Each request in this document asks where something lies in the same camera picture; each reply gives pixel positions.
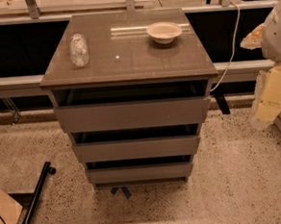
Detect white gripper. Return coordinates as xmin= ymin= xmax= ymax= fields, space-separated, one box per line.
xmin=240 ymin=23 xmax=281 ymax=130

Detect grey bottom drawer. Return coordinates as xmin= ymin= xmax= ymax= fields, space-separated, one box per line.
xmin=85 ymin=155 xmax=192 ymax=185

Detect grey drawer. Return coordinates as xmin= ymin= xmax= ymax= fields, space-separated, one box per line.
xmin=85 ymin=155 xmax=192 ymax=185
xmin=72 ymin=124 xmax=200 ymax=162
xmin=54 ymin=81 xmax=210 ymax=133

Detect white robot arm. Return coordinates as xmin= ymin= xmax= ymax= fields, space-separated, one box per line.
xmin=240 ymin=0 xmax=281 ymax=130

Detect grey drawer cabinet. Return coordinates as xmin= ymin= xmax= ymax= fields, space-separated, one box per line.
xmin=35 ymin=4 xmax=226 ymax=192

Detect grey top drawer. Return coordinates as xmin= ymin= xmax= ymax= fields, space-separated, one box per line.
xmin=54 ymin=81 xmax=210 ymax=133

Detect grey middle drawer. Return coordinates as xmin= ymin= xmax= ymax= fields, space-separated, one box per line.
xmin=72 ymin=124 xmax=200 ymax=162

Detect white paper bowl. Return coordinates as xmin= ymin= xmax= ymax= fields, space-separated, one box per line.
xmin=146 ymin=22 xmax=182 ymax=45

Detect clear plastic bottle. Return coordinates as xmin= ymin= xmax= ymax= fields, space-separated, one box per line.
xmin=69 ymin=34 xmax=89 ymax=67

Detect black metal stand bar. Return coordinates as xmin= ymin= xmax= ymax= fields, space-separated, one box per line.
xmin=11 ymin=162 xmax=56 ymax=224

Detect white cable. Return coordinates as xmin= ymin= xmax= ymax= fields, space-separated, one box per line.
xmin=203 ymin=1 xmax=247 ymax=92

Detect metal rail barrier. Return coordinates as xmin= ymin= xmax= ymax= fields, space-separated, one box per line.
xmin=0 ymin=60 xmax=281 ymax=98

